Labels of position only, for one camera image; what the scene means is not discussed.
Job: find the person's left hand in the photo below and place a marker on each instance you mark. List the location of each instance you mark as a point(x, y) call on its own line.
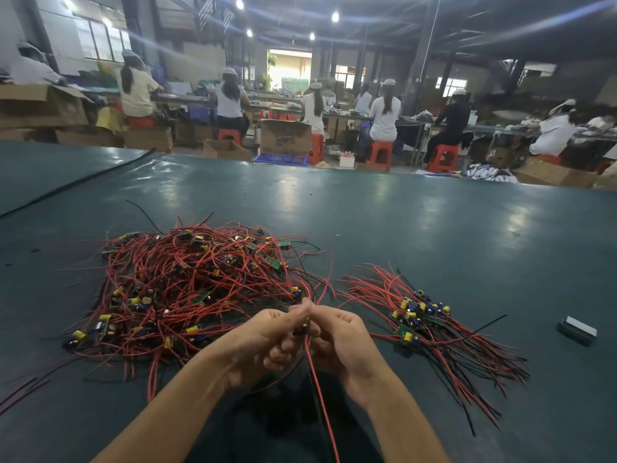
point(255, 347)

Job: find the person's right hand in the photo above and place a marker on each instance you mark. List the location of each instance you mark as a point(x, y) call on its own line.
point(352, 347)

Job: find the person's left forearm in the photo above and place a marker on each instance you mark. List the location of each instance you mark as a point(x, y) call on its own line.
point(164, 419)

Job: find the blue plastic crate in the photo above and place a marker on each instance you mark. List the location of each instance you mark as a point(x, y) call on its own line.
point(281, 160)

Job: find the dark green table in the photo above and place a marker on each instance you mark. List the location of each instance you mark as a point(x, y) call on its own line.
point(501, 226)

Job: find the red plastic stool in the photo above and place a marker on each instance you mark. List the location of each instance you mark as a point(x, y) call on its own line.
point(316, 148)
point(141, 121)
point(381, 153)
point(549, 158)
point(229, 136)
point(443, 158)

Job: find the heap of black white items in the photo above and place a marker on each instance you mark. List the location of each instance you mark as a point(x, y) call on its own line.
point(490, 172)

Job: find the small black grey block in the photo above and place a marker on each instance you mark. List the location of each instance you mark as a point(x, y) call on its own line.
point(577, 330)

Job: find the yellow sack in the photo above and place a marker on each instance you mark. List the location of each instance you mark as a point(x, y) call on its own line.
point(110, 118)

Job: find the large open cardboard box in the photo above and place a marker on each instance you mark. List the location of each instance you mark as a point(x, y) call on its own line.
point(43, 106)

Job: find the grid window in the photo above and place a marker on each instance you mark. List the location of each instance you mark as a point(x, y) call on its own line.
point(101, 38)

